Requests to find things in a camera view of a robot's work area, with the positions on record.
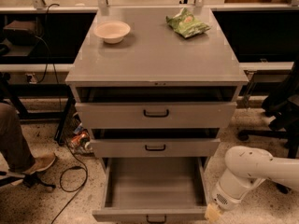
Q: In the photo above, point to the grey top drawer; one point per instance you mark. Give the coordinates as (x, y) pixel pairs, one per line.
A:
(158, 108)

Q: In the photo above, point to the grey drawer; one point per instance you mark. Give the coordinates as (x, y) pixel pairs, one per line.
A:
(158, 108)
(153, 190)
(129, 143)

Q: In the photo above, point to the black office chair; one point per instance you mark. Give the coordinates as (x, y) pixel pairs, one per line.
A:
(282, 103)

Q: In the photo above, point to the black chair base left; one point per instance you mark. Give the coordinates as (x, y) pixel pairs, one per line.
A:
(27, 180)

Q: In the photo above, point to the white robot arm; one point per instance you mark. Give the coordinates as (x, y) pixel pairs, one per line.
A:
(246, 169)

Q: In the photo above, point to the grey bottom drawer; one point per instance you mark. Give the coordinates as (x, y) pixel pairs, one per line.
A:
(153, 190)

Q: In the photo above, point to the white bowl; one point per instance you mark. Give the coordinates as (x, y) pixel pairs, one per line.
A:
(112, 32)

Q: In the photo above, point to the person leg brown trousers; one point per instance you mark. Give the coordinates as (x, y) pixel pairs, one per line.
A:
(13, 145)

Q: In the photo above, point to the green chip bag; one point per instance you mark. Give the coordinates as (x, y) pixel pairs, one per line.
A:
(186, 25)

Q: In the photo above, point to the grey drawer cabinet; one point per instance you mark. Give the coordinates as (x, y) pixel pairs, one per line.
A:
(154, 56)

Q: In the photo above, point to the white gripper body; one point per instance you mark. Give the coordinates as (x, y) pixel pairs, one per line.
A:
(223, 197)

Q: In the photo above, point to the tan shoe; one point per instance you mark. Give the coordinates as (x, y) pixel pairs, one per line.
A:
(41, 164)

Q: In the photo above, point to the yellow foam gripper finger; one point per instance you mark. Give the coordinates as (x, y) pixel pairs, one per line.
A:
(213, 212)

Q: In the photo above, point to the dark box under bench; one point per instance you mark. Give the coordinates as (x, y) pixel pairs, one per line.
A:
(21, 33)

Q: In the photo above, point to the grey middle drawer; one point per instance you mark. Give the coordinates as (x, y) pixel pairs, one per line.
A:
(129, 143)

